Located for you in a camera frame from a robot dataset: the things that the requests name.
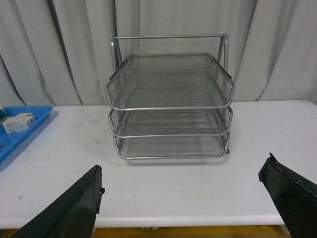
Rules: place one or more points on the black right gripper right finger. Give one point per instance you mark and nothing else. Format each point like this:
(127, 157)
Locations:
(294, 196)

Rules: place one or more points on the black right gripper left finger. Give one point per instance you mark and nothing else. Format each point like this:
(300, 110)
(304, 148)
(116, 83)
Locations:
(73, 214)

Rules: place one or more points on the silver mesh three-tier rack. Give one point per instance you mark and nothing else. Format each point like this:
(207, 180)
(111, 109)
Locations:
(170, 106)

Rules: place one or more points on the blue plastic tray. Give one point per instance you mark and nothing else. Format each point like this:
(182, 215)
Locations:
(14, 144)

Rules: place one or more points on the white circuit breaker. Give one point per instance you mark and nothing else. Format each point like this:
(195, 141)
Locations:
(19, 123)

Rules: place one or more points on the white curtain backdrop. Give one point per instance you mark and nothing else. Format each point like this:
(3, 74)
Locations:
(57, 52)

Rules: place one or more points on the green knife switch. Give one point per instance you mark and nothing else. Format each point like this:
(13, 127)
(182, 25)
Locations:
(3, 115)

